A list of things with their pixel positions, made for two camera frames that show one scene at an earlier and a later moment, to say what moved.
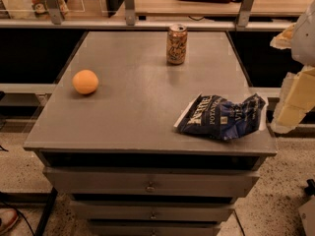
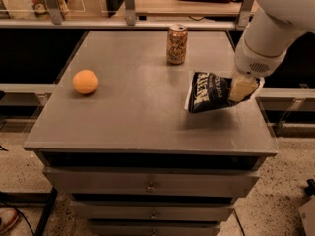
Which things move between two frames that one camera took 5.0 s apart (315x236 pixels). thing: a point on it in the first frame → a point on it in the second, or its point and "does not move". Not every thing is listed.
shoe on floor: [8, 218] does not move
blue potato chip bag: [213, 116] → [209, 90]
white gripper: [305, 38] → [252, 63]
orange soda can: [176, 43] does not move
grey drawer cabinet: [106, 136] does not move
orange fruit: [85, 81] does not move
